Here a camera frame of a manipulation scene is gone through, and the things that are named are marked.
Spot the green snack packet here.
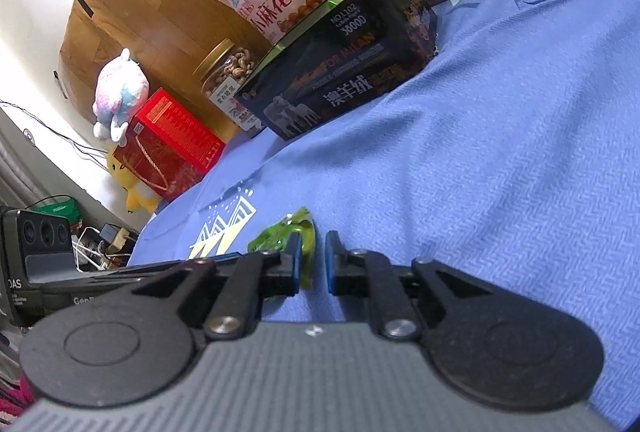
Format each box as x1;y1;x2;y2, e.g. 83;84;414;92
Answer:
246;205;319;300

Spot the green bag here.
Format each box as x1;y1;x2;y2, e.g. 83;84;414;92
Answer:
27;195;84;226

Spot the yellow plush duck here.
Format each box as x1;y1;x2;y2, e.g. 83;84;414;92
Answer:
106;146;160;214

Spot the red gift box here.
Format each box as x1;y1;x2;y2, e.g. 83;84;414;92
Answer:
115;88;226;202

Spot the pink white plush toy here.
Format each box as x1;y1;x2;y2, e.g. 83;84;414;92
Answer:
92;48;150;147

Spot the cashew jar gold lid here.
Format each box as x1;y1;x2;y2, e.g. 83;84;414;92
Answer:
193;36;266;134

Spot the black metal tin box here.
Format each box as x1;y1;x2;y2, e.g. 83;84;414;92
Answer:
234;0;437;140

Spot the wooden board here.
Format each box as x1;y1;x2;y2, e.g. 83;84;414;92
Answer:
58;0;268;142

